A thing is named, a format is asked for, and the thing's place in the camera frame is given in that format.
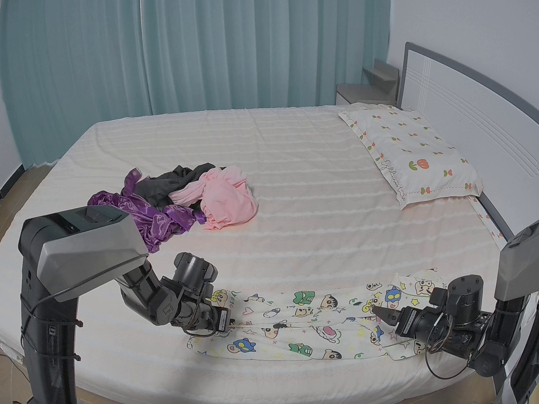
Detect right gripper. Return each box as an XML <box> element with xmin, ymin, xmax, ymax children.
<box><xmin>371</xmin><ymin>305</ymin><xmax>445</xmax><ymax>341</ymax></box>

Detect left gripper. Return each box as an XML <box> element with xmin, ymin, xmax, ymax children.
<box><xmin>185</xmin><ymin>302</ymin><xmax>233</xmax><ymax>336</ymax></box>

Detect white printed pyjama top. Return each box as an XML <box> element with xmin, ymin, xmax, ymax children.
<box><xmin>186</xmin><ymin>268</ymin><xmax>447</xmax><ymax>361</ymax></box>

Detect bed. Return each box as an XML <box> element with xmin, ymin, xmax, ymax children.
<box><xmin>0</xmin><ymin>42</ymin><xmax>539</xmax><ymax>404</ymax></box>

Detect purple satin garment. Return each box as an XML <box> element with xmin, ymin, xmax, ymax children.
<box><xmin>87</xmin><ymin>167</ymin><xmax>207</xmax><ymax>253</ymax></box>

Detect pink garment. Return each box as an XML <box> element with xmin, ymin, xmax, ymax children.
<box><xmin>168</xmin><ymin>166</ymin><xmax>258</xmax><ymax>231</ymax></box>

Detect dark grey garment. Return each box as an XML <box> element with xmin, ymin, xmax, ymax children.
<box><xmin>120</xmin><ymin>163</ymin><xmax>217</xmax><ymax>209</ymax></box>

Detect white printed pillowcase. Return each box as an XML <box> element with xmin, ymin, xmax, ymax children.
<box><xmin>465</xmin><ymin>195</ymin><xmax>506</xmax><ymax>241</ymax></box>

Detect white printed pillow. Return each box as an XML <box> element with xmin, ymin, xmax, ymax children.
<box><xmin>338</xmin><ymin>104</ymin><xmax>482</xmax><ymax>210</ymax></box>

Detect grey bedside table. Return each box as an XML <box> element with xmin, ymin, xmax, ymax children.
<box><xmin>335</xmin><ymin>58</ymin><xmax>400</xmax><ymax>106</ymax></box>

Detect blue-green curtain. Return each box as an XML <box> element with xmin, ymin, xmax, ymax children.
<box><xmin>0</xmin><ymin>0</ymin><xmax>392</xmax><ymax>169</ymax></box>

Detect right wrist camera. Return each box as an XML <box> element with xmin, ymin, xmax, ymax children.
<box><xmin>429</xmin><ymin>286</ymin><xmax>449</xmax><ymax>310</ymax></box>

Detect black cable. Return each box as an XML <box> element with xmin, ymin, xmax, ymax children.
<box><xmin>425</xmin><ymin>345</ymin><xmax>474</xmax><ymax>380</ymax></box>

